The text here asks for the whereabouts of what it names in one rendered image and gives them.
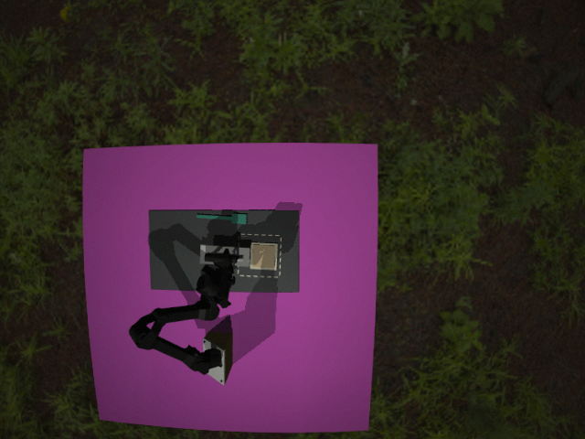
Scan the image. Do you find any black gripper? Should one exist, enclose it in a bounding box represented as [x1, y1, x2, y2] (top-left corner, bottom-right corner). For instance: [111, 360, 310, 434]
[213, 249, 236, 288]

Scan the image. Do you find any beige square tile with dark centre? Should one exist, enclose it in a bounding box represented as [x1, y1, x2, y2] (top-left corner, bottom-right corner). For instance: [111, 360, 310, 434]
[250, 242, 278, 271]

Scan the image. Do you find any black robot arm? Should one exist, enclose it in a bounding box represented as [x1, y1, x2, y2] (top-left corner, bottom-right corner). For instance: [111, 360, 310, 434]
[129, 265, 231, 375]

